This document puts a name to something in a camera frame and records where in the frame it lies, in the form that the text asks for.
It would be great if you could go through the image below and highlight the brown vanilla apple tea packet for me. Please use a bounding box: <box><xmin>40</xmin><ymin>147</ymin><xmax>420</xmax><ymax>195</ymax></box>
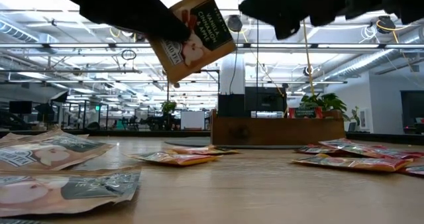
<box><xmin>0</xmin><ymin>128</ymin><xmax>115</xmax><ymax>172</ymax></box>
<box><xmin>0</xmin><ymin>166</ymin><xmax>142</xmax><ymax>218</ymax></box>
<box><xmin>147</xmin><ymin>0</ymin><xmax>238</xmax><ymax>84</ymax></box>

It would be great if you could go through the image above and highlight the red strawberry tea packet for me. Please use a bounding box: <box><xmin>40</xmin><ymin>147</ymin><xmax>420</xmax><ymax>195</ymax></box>
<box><xmin>295</xmin><ymin>143</ymin><xmax>360</xmax><ymax>154</ymax></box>
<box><xmin>399</xmin><ymin>165</ymin><xmax>424</xmax><ymax>178</ymax></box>
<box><xmin>288</xmin><ymin>106</ymin><xmax>324</xmax><ymax>119</ymax></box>
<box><xmin>318</xmin><ymin>137</ymin><xmax>424</xmax><ymax>161</ymax></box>

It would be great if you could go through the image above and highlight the large black box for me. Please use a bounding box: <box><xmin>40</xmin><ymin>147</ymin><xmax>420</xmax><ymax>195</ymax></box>
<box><xmin>244</xmin><ymin>86</ymin><xmax>288</xmax><ymax>112</ymax></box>

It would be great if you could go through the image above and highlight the distant green plant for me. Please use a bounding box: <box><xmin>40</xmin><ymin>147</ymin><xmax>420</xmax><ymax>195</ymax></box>
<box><xmin>161</xmin><ymin>100</ymin><xmax>178</xmax><ymax>117</ymax></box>

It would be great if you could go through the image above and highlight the green leafy plant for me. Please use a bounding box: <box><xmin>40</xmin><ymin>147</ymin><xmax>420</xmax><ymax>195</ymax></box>
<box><xmin>299</xmin><ymin>92</ymin><xmax>348</xmax><ymax>121</ymax></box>

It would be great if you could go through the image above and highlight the small black box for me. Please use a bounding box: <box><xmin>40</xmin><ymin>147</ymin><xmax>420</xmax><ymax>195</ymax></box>
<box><xmin>217</xmin><ymin>93</ymin><xmax>246</xmax><ymax>118</ymax></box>

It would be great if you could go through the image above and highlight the white board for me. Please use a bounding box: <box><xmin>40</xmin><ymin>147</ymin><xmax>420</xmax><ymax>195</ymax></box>
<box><xmin>180</xmin><ymin>111</ymin><xmax>206</xmax><ymax>131</ymax></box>

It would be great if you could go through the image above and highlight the wooden three-compartment tray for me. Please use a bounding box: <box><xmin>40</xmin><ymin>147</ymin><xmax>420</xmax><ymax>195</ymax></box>
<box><xmin>210</xmin><ymin>109</ymin><xmax>347</xmax><ymax>147</ymax></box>

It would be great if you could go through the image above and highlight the small green plant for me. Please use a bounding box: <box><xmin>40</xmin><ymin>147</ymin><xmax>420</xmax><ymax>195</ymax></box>
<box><xmin>349</xmin><ymin>106</ymin><xmax>361</xmax><ymax>125</ymax></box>

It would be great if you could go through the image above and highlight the black monitor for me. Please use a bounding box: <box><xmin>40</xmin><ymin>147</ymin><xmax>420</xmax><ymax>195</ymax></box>
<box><xmin>9</xmin><ymin>100</ymin><xmax>33</xmax><ymax>115</ymax></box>

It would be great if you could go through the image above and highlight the large dark screen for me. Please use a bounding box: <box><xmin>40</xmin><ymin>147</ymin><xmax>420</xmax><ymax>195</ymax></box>
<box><xmin>399</xmin><ymin>90</ymin><xmax>424</xmax><ymax>135</ymax></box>

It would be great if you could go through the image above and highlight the black ceiling cable reel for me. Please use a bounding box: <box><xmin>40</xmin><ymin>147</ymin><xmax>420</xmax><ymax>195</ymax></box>
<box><xmin>377</xmin><ymin>15</ymin><xmax>397</xmax><ymax>34</ymax></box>
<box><xmin>227</xmin><ymin>14</ymin><xmax>244</xmax><ymax>32</ymax></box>

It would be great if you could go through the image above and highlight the yellow hanging cable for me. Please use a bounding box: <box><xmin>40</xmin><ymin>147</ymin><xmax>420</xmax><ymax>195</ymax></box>
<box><xmin>301</xmin><ymin>18</ymin><xmax>315</xmax><ymax>97</ymax></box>

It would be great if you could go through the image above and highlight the framed wall picture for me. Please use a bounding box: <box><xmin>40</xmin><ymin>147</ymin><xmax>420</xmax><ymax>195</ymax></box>
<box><xmin>359</xmin><ymin>107</ymin><xmax>369</xmax><ymax>129</ymax></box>

